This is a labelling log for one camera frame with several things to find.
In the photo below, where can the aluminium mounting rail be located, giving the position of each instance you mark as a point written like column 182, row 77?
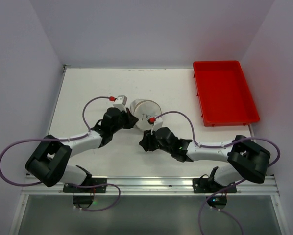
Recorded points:
column 178, row 186

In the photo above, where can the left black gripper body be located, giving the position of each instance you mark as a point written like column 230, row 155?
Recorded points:
column 115, row 128

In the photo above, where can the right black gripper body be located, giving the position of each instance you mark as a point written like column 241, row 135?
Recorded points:
column 150, row 141

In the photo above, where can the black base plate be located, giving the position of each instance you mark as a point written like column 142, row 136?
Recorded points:
column 204, row 185
column 91, row 185

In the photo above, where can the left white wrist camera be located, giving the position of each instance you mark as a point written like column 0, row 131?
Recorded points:
column 120, row 102

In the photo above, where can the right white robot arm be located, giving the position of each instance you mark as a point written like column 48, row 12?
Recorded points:
column 245, row 159

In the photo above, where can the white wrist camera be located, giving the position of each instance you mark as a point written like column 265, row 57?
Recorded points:
column 120, row 102
column 155, row 122

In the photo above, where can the white mesh laundry bag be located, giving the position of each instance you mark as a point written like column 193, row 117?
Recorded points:
column 144, row 109

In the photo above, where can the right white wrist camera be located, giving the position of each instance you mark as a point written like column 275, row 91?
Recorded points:
column 155, row 122

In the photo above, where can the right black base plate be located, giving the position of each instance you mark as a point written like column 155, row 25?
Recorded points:
column 204, row 185

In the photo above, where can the red plastic tray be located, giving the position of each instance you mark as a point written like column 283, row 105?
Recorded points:
column 224, row 95

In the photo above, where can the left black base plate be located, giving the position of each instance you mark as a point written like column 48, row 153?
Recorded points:
column 91, row 185

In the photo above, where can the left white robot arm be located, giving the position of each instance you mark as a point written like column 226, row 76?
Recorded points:
column 49, row 161

